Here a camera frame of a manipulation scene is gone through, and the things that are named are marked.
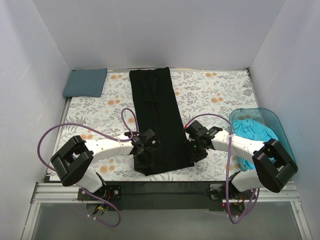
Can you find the teal plastic bin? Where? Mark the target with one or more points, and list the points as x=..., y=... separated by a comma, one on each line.
x=267, y=118

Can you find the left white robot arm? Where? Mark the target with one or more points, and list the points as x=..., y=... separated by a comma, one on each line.
x=72, y=161

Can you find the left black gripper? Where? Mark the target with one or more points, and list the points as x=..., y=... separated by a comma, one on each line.
x=141, y=155

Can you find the turquoise t-shirt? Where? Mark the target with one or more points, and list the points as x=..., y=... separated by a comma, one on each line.
x=253, y=130

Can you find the floral patterned table mat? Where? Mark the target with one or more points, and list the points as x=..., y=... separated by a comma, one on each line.
x=209, y=95

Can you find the black t-shirt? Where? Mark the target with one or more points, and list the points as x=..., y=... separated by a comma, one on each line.
x=156, y=109

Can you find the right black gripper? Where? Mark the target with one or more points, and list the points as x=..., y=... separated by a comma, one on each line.
x=196, y=153

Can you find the aluminium frame rail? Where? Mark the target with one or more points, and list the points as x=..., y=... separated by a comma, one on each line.
x=55, y=192

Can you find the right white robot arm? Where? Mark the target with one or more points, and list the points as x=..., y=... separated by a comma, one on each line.
x=273, y=165

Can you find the folded grey-blue t-shirt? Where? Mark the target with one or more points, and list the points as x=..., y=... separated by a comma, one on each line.
x=85, y=83

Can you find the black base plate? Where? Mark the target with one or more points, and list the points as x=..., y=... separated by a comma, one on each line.
x=216, y=200

